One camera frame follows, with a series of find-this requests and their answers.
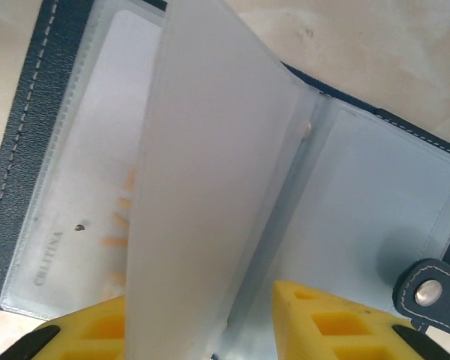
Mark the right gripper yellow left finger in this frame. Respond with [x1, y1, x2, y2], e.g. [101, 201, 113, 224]
[0, 295, 128, 360]

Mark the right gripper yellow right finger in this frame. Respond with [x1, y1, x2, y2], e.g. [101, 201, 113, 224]
[271, 279, 450, 360]

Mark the white card orange print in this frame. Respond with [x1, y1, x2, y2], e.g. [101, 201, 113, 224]
[7, 10, 163, 313]

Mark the blue leather card holder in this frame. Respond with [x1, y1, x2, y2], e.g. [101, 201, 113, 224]
[0, 0, 450, 360]

